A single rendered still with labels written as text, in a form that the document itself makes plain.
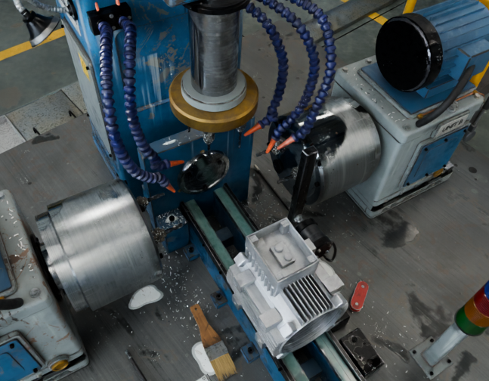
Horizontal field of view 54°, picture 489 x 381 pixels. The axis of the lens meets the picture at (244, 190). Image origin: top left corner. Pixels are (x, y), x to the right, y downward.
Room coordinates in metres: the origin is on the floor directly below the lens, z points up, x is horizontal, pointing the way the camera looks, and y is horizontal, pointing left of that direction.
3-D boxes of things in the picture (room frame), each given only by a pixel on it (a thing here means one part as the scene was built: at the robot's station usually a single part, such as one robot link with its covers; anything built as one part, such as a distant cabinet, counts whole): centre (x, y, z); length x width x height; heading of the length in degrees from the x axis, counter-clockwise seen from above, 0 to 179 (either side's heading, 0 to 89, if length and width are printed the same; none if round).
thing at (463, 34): (1.03, -0.49, 1.16); 0.33 x 0.26 x 0.42; 124
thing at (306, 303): (0.46, -0.11, 1.02); 0.20 x 0.19 x 0.19; 34
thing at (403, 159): (1.04, -0.44, 0.99); 0.35 x 0.31 x 0.37; 124
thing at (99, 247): (0.50, 0.35, 1.04); 0.37 x 0.25 x 0.25; 124
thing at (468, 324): (0.43, -0.50, 1.05); 0.06 x 0.06 x 0.04
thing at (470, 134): (1.03, -0.61, 1.07); 0.08 x 0.07 x 0.20; 34
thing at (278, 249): (0.50, -0.09, 1.11); 0.12 x 0.11 x 0.07; 34
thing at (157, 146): (0.83, 0.14, 0.97); 0.30 x 0.11 x 0.34; 124
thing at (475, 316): (0.43, -0.50, 1.10); 0.06 x 0.06 x 0.04
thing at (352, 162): (0.89, -0.22, 1.04); 0.41 x 0.25 x 0.25; 124
